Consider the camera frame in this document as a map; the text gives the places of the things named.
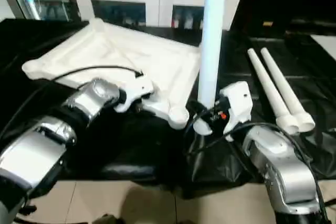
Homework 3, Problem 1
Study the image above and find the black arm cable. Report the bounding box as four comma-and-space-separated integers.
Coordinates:
186, 106, 295, 156
0, 66, 143, 130

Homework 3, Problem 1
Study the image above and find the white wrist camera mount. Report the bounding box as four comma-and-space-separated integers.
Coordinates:
113, 74, 155, 113
218, 81, 253, 142

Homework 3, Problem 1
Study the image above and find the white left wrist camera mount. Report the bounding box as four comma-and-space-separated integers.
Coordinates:
113, 74, 155, 113

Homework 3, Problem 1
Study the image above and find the black work mat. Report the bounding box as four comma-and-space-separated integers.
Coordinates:
0, 18, 336, 198

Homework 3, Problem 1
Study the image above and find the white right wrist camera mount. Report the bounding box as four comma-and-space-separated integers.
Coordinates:
218, 81, 253, 142

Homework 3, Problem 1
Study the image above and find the white plastic table leg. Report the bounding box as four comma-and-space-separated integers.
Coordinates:
260, 47, 316, 132
192, 0, 232, 135
247, 48, 301, 134

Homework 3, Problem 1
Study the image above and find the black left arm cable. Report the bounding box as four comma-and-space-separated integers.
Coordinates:
0, 66, 143, 130

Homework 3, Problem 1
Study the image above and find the white plastic table top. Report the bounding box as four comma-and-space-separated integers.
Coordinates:
22, 18, 203, 130

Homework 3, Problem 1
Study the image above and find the white flat board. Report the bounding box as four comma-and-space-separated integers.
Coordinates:
311, 34, 336, 59

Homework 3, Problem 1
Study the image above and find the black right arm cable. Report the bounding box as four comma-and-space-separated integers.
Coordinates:
186, 106, 295, 156

